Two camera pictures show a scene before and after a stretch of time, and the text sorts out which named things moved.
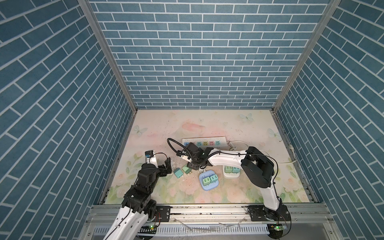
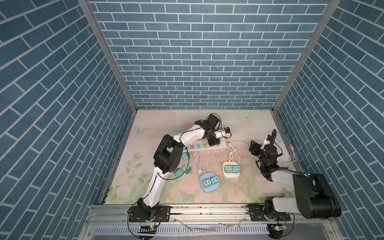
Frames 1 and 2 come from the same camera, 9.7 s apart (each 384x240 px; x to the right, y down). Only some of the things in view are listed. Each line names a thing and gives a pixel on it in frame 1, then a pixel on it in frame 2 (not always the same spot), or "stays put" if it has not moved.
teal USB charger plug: (206, 181) stays put
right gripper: (194, 167) -> (256, 147)
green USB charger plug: (213, 178) stays put
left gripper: (163, 172) -> (215, 141)
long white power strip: (212, 142) stays put
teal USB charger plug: (235, 170) stays put
